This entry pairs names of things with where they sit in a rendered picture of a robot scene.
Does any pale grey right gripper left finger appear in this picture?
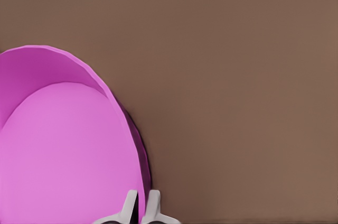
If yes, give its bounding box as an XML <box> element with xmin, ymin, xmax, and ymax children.
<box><xmin>92</xmin><ymin>189</ymin><xmax>138</xmax><ymax>224</ymax></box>

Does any pink plate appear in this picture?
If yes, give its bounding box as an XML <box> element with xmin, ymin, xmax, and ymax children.
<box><xmin>0</xmin><ymin>44</ymin><xmax>152</xmax><ymax>224</ymax></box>

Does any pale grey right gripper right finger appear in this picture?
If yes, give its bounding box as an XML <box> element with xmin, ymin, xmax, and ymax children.
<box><xmin>140</xmin><ymin>189</ymin><xmax>182</xmax><ymax>224</ymax></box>

